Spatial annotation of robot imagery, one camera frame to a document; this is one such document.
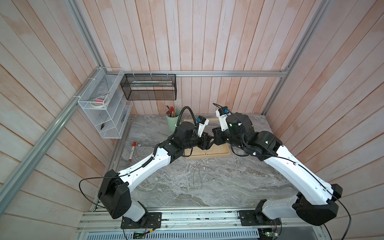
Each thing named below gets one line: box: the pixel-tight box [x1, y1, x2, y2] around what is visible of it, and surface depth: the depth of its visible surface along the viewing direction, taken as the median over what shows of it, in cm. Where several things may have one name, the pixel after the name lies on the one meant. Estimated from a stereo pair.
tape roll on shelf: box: [90, 96, 106, 108], surface depth 75 cm
